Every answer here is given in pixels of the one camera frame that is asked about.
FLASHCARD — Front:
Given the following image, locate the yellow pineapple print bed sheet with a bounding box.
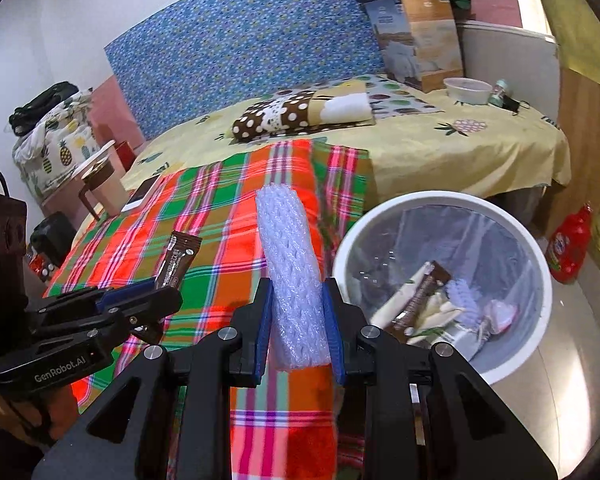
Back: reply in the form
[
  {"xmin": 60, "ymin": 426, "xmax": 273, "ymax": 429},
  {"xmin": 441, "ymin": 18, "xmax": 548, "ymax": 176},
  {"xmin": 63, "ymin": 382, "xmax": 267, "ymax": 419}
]
[{"xmin": 77, "ymin": 74, "xmax": 572, "ymax": 241}]

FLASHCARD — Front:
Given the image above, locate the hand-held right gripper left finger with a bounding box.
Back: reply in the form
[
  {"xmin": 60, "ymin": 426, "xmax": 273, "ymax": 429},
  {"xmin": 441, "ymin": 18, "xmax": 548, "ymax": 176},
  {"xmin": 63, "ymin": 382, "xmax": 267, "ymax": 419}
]
[{"xmin": 32, "ymin": 277, "xmax": 276, "ymax": 480}]

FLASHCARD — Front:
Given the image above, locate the white round trash bin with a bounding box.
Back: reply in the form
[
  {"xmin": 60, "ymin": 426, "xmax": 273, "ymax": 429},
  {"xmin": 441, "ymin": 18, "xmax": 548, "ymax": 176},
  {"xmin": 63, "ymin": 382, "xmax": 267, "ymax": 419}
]
[{"xmin": 340, "ymin": 205, "xmax": 546, "ymax": 361}]

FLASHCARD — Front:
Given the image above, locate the cream wrapper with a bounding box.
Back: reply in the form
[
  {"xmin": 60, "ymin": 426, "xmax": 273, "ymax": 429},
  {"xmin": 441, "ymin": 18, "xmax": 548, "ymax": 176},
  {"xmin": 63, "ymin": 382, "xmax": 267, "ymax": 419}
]
[{"xmin": 370, "ymin": 265, "xmax": 463, "ymax": 333}]

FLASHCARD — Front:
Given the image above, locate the white foam net sleeve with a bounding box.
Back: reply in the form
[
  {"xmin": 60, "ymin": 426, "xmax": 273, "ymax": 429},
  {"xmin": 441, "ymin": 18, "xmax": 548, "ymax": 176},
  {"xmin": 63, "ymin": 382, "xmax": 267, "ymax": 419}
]
[
  {"xmin": 445, "ymin": 280, "xmax": 481, "ymax": 313},
  {"xmin": 255, "ymin": 184, "xmax": 332, "ymax": 372}
]

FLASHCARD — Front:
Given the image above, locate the white phone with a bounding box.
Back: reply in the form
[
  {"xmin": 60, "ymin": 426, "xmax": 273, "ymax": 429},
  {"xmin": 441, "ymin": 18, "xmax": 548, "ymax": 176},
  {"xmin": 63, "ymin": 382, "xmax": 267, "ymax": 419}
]
[{"xmin": 120, "ymin": 175, "xmax": 162, "ymax": 213}]

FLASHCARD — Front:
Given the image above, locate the black bag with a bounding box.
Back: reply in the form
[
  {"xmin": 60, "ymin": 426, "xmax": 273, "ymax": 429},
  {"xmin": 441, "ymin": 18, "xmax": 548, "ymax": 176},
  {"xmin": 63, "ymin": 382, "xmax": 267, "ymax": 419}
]
[
  {"xmin": 8, "ymin": 81, "xmax": 81, "ymax": 136},
  {"xmin": 30, "ymin": 211, "xmax": 78, "ymax": 281}
]

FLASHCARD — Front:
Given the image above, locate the red detergent bottle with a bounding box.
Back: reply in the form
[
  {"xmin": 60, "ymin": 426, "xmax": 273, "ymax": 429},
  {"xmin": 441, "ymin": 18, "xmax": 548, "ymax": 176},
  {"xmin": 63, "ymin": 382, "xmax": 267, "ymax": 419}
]
[{"xmin": 547, "ymin": 204, "xmax": 593, "ymax": 283}]

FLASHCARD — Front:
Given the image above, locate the red green plaid cloth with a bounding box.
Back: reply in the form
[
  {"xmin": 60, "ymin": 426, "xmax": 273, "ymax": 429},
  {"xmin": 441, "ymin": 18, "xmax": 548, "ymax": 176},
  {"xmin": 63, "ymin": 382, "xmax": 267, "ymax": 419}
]
[{"xmin": 45, "ymin": 139, "xmax": 376, "ymax": 480}]

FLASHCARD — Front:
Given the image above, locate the red box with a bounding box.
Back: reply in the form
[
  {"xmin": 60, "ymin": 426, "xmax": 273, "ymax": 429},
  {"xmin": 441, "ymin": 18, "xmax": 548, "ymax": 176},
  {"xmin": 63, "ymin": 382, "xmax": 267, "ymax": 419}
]
[{"xmin": 114, "ymin": 140, "xmax": 140, "ymax": 171}]

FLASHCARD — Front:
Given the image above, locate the yellow curtain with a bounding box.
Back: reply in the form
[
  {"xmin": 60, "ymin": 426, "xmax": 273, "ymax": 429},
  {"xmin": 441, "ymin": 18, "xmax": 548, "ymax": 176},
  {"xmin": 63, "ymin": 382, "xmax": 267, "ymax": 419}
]
[{"xmin": 522, "ymin": 0, "xmax": 600, "ymax": 261}]

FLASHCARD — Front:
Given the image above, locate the white cabinet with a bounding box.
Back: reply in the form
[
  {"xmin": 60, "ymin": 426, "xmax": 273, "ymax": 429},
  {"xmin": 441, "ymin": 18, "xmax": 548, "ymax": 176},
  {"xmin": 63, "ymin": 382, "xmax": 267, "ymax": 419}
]
[{"xmin": 455, "ymin": 20, "xmax": 561, "ymax": 126}]

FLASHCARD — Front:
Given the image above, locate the pineapple print cloth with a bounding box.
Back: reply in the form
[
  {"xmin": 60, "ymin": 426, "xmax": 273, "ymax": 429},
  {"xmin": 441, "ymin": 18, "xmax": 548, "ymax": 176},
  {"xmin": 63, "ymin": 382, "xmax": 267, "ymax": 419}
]
[{"xmin": 11, "ymin": 91, "xmax": 101, "ymax": 201}]

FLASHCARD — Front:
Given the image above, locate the pink mug with brown handle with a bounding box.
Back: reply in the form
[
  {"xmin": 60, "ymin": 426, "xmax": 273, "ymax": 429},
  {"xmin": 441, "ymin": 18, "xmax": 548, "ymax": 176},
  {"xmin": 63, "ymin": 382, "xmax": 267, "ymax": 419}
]
[{"xmin": 77, "ymin": 162, "xmax": 128, "ymax": 221}]

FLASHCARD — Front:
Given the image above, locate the wooden board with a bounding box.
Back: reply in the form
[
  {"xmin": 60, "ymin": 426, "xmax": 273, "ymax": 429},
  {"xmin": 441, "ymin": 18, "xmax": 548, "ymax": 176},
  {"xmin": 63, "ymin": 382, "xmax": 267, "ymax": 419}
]
[{"xmin": 542, "ymin": 67, "xmax": 600, "ymax": 241}]

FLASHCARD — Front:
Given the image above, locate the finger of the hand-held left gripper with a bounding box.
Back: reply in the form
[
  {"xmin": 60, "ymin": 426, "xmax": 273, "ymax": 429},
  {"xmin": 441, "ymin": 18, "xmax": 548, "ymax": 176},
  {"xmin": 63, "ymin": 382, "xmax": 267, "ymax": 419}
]
[
  {"xmin": 26, "ymin": 278, "xmax": 159, "ymax": 322},
  {"xmin": 29, "ymin": 286, "xmax": 184, "ymax": 362}
]

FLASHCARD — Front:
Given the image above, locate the small green capped bottle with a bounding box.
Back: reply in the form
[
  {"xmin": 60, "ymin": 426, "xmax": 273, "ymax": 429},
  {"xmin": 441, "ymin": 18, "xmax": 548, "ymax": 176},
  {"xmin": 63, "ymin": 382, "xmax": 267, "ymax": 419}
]
[{"xmin": 489, "ymin": 79, "xmax": 510, "ymax": 107}]

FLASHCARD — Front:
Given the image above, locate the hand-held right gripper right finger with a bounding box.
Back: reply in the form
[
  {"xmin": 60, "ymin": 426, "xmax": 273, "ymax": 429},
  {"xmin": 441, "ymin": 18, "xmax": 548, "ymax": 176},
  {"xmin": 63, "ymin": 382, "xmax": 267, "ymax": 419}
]
[{"xmin": 322, "ymin": 276, "xmax": 560, "ymax": 480}]

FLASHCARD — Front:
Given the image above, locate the brown polka dot pillow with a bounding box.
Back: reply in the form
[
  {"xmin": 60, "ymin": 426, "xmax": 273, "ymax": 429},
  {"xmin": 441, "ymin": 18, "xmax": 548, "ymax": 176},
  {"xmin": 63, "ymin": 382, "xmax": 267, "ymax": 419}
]
[{"xmin": 231, "ymin": 82, "xmax": 376, "ymax": 140}]

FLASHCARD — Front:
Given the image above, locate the brown sachet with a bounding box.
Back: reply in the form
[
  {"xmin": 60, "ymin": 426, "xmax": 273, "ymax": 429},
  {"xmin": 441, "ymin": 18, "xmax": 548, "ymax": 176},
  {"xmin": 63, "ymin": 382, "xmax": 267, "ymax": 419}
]
[
  {"xmin": 384, "ymin": 260, "xmax": 453, "ymax": 336},
  {"xmin": 152, "ymin": 230, "xmax": 203, "ymax": 291}
]

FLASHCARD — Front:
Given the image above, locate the person's left hand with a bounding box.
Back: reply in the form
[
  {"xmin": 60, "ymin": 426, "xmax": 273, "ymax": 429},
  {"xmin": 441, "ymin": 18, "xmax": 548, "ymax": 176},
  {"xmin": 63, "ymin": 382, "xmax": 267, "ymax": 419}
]
[{"xmin": 0, "ymin": 385, "xmax": 81, "ymax": 443}]

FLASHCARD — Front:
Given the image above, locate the red white object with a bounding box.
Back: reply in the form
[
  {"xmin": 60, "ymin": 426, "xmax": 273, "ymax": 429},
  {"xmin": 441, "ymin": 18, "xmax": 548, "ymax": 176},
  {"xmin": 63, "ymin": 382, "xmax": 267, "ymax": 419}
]
[{"xmin": 30, "ymin": 255, "xmax": 56, "ymax": 281}]

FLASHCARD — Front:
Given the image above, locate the circle print cloth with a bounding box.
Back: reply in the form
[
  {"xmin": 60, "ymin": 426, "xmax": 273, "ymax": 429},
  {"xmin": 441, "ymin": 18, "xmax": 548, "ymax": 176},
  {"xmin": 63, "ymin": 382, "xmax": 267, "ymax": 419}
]
[{"xmin": 365, "ymin": 72, "xmax": 443, "ymax": 118}]

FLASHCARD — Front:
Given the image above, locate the white round waste bin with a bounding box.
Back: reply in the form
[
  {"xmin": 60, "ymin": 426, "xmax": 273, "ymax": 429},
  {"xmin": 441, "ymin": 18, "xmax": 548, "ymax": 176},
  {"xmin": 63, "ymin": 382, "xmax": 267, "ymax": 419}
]
[{"xmin": 331, "ymin": 190, "xmax": 553, "ymax": 386}]

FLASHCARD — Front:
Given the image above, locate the printed cardboard bedding box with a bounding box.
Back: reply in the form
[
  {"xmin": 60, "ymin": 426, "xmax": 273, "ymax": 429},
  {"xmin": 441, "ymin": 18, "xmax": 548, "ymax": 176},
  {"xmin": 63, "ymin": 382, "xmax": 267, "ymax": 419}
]
[{"xmin": 362, "ymin": 0, "xmax": 466, "ymax": 93}]

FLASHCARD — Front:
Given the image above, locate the pink storage box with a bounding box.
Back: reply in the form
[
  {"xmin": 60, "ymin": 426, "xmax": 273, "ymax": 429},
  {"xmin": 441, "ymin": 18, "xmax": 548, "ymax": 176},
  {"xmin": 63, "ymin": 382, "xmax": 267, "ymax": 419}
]
[{"xmin": 40, "ymin": 140, "xmax": 118, "ymax": 216}]

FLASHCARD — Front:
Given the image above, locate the blue floral headboard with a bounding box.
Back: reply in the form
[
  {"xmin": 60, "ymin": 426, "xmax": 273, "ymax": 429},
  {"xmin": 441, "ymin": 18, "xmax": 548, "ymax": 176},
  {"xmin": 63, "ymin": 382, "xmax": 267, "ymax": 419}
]
[{"xmin": 103, "ymin": 0, "xmax": 408, "ymax": 141}]

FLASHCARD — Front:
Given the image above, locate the clear plastic bowl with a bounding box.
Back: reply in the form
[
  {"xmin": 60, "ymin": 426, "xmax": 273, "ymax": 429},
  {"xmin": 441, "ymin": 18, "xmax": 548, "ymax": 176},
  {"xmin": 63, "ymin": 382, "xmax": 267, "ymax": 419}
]
[{"xmin": 442, "ymin": 77, "xmax": 492, "ymax": 107}]

